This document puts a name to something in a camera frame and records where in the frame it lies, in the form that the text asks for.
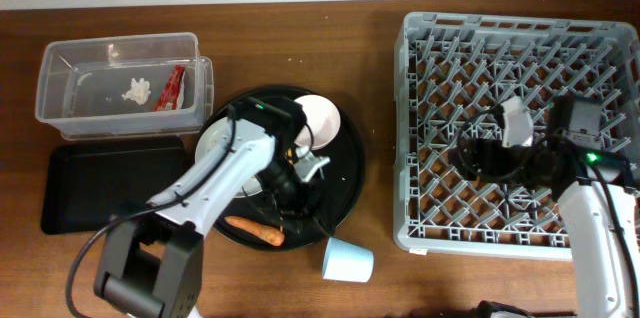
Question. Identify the orange carrot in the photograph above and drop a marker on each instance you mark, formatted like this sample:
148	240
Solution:
274	237

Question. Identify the crumpled white tissue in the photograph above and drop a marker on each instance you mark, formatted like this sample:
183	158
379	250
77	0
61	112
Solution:
139	91

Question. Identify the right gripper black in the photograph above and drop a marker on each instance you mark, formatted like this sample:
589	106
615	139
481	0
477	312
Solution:
484	148

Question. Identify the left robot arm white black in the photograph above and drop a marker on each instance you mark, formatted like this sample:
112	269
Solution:
152	260

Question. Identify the grey dishwasher rack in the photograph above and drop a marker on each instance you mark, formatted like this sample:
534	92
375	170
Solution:
451	68

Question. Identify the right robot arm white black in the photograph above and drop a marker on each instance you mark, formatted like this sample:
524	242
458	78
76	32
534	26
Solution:
594	192

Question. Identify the black rectangular tray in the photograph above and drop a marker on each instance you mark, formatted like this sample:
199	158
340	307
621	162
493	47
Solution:
89	183

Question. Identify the clear plastic waste bin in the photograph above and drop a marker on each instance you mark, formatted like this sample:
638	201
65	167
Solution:
80	85

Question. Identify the red snack wrapper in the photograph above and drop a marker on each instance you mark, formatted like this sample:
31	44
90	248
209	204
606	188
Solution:
172	96

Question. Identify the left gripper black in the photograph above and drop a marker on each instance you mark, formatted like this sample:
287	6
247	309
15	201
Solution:
305	205

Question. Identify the round black serving tray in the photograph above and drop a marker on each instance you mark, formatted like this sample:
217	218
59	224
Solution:
340	181

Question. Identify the grey plate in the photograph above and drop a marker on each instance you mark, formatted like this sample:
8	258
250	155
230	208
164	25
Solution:
219	130

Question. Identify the light blue cup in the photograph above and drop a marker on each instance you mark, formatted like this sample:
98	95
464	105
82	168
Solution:
344	261

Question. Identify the white pink bowl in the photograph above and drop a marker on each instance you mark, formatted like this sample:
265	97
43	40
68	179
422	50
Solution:
323	117

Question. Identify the black object bottom edge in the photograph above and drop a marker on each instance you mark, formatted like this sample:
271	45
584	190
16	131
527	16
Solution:
489	309

